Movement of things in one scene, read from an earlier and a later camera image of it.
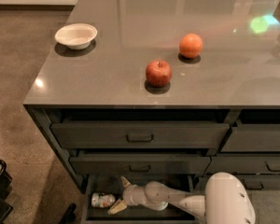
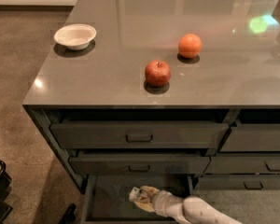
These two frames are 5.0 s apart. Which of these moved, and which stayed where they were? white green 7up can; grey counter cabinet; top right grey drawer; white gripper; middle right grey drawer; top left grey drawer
Moved: white green 7up can; white gripper
Stayed: top right grey drawer; grey counter cabinet; middle right grey drawer; top left grey drawer
